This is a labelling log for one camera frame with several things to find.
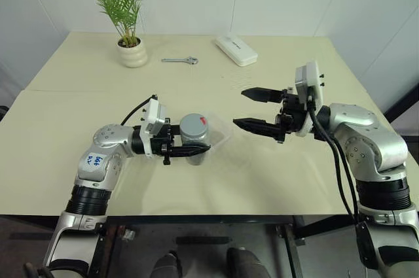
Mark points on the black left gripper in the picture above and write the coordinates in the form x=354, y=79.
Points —
x=161, y=144

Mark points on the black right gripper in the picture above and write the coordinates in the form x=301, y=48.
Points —
x=293, y=112

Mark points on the grey jar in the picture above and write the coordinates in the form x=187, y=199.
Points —
x=196, y=142

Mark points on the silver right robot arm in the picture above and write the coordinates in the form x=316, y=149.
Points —
x=370, y=140

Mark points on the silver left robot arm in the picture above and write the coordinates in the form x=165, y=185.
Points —
x=98, y=160

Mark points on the grey lid with red mark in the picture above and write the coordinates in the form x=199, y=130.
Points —
x=195, y=127

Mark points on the white rectangular case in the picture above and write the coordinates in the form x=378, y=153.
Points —
x=236, y=48

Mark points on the silver adjustable wrench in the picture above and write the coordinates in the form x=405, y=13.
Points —
x=180, y=60

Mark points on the cream ribbed plant pot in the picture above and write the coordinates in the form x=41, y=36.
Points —
x=132, y=54

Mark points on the black flat bar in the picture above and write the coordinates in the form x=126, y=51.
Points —
x=203, y=240

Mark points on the dark rounded shape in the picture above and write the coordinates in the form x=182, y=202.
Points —
x=247, y=263
x=168, y=265

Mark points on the green palm plant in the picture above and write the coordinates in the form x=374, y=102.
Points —
x=120, y=3

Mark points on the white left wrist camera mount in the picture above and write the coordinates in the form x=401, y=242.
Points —
x=155, y=115

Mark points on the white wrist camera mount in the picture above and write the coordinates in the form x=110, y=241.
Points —
x=155, y=115
x=310, y=85

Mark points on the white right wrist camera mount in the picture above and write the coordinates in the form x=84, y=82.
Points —
x=310, y=85

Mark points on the black metal table frame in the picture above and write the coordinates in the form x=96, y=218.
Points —
x=288, y=235

